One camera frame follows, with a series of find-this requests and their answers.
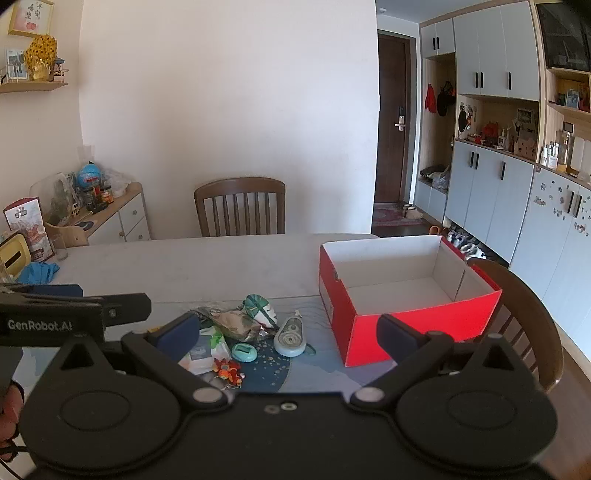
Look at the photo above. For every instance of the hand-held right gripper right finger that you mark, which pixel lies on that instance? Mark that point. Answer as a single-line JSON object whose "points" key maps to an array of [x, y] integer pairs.
{"points": [[392, 333]]}

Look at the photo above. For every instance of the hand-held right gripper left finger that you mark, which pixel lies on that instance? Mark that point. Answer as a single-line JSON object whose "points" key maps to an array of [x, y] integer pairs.
{"points": [[178, 331]]}

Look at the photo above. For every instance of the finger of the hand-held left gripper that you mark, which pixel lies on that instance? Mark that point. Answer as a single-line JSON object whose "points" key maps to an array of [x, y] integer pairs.
{"points": [[129, 310], [55, 290]]}

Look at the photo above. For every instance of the white and green tissue packet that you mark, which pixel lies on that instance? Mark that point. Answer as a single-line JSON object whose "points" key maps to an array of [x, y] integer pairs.
{"points": [[210, 347]]}

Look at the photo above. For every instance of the red cardboard box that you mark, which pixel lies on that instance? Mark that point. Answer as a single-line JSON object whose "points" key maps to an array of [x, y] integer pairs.
{"points": [[397, 286]]}

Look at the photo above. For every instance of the crinkled clear brown packet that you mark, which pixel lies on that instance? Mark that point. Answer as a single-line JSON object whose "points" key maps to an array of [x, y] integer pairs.
{"points": [[235, 324]]}

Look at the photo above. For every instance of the orange flower toy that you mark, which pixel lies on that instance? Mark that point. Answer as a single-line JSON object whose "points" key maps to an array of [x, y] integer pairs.
{"points": [[226, 368]]}

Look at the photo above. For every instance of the teal oval case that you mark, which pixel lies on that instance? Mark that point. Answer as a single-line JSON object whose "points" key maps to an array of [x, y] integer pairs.
{"points": [[243, 352]]}

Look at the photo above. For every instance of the person's left hand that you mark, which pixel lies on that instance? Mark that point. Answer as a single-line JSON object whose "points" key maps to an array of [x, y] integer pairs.
{"points": [[10, 408]]}

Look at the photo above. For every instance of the blue cloth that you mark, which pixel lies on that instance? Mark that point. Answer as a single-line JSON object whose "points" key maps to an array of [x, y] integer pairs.
{"points": [[38, 272]]}

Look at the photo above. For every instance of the clear drinking glass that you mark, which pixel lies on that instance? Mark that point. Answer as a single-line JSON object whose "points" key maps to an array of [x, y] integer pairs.
{"points": [[58, 247]]}

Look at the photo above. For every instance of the yellow tissue box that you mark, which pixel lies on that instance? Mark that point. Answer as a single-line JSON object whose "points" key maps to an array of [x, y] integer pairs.
{"points": [[11, 257]]}

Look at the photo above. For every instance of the wooden desk holder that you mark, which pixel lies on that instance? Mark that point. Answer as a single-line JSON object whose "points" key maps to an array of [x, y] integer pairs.
{"points": [[69, 233]]}

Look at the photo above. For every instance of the red printed carton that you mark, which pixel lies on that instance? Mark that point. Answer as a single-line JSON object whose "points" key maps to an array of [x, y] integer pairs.
{"points": [[28, 221]]}

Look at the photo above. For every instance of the white wooden-top sideboard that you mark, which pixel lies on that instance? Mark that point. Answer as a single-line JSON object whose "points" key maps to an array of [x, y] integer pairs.
{"points": [[122, 217]]}

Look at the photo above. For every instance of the clear glass dome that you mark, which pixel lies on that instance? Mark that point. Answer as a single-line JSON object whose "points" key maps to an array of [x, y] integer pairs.
{"points": [[48, 196]]}

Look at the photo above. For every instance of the white correction tape dispenser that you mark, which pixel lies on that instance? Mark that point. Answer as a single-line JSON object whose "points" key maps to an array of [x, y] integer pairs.
{"points": [[290, 340]]}

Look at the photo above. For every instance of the orange slipper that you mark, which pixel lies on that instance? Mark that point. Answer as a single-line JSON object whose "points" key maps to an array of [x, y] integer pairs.
{"points": [[435, 229]]}

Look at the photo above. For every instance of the row of white shoes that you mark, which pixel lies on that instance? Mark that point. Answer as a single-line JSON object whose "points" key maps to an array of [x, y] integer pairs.
{"points": [[466, 244]]}

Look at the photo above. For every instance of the red patterned rug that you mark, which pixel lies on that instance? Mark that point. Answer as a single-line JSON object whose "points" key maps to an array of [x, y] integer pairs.
{"points": [[392, 216]]}

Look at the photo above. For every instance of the blue globe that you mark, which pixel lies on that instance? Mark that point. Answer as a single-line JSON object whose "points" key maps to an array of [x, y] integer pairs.
{"points": [[88, 175]]}

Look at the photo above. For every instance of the pair of beige slippers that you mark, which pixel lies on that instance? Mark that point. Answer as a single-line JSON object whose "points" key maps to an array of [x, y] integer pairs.
{"points": [[412, 211]]}

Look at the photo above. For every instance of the clear plastic bag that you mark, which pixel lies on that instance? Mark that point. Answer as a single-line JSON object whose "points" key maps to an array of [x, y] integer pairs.
{"points": [[116, 181]]}

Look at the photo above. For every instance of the wooden slat-back chair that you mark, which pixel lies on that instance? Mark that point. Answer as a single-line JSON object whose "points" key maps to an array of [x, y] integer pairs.
{"points": [[240, 205]]}

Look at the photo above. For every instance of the wooden curved-back chair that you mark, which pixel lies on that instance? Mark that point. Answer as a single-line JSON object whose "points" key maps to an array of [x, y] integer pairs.
{"points": [[535, 318]]}

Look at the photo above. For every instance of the bag on hallway bench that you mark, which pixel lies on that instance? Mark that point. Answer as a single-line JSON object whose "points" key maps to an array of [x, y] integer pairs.
{"points": [[436, 176]]}

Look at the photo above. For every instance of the white cabinet with stickers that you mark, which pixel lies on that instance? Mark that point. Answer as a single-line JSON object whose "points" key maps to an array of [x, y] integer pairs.
{"points": [[554, 240]]}

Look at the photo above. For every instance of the dark brown door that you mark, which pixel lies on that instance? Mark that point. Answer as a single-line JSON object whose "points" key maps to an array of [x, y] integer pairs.
{"points": [[391, 120]]}

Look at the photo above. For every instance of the silver door lock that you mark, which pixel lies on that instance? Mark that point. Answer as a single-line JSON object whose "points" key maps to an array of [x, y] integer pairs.
{"points": [[400, 119]]}

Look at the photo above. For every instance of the red shelf ornament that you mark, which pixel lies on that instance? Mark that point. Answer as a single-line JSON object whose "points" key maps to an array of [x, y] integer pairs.
{"points": [[490, 130]]}

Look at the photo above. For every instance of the black hanging ornament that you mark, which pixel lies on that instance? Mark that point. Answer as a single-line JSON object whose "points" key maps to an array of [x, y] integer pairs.
{"points": [[463, 119]]}

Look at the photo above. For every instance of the cardboard house model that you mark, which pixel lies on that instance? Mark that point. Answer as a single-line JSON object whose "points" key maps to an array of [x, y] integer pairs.
{"points": [[526, 146]]}

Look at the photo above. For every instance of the golden sunflower ornament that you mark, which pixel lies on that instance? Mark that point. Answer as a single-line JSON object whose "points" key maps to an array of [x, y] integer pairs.
{"points": [[41, 57]]}

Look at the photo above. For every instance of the red hanging bag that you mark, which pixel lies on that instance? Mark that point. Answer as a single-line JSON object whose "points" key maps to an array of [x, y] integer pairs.
{"points": [[430, 99]]}

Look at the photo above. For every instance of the black hanging bag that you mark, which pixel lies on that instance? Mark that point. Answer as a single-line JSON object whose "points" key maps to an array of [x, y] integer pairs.
{"points": [[445, 99]]}

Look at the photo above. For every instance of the group of small bottles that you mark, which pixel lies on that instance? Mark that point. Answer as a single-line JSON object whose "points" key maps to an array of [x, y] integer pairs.
{"points": [[556, 152]]}

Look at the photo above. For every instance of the gold framed picture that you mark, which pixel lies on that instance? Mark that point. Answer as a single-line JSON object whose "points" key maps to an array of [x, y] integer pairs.
{"points": [[31, 17]]}

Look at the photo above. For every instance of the small photo frame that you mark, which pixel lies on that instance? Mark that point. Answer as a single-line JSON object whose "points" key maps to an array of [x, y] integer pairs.
{"points": [[15, 64]]}

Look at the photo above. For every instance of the white hallway wall cabinet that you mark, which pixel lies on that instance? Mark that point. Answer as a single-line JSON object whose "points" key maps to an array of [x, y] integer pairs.
{"points": [[489, 50]]}

